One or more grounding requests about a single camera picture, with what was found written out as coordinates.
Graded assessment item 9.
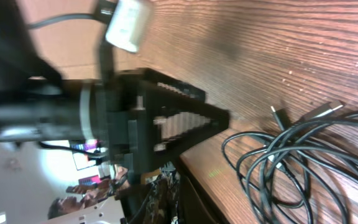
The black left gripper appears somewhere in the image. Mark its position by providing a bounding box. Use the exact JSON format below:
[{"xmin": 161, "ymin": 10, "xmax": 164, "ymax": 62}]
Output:
[{"xmin": 79, "ymin": 68, "xmax": 230, "ymax": 180}]

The thin black usb cable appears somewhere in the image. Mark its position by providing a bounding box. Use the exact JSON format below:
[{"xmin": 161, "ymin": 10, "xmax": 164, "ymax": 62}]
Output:
[{"xmin": 221, "ymin": 104, "xmax": 358, "ymax": 224}]

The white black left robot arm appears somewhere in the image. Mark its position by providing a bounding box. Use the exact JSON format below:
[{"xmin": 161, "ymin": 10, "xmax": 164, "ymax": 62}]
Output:
[{"xmin": 0, "ymin": 1, "xmax": 229, "ymax": 177}]

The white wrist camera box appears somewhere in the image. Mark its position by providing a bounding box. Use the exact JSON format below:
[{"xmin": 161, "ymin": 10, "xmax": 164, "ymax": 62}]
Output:
[{"xmin": 105, "ymin": 0, "xmax": 153, "ymax": 53}]

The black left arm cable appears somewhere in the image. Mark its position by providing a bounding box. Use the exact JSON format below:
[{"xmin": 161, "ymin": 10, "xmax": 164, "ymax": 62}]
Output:
[{"xmin": 26, "ymin": 12, "xmax": 105, "ymax": 30}]

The coiled black usb cable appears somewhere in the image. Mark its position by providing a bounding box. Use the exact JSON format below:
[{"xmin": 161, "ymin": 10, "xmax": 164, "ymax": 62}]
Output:
[{"xmin": 244, "ymin": 100, "xmax": 358, "ymax": 224}]

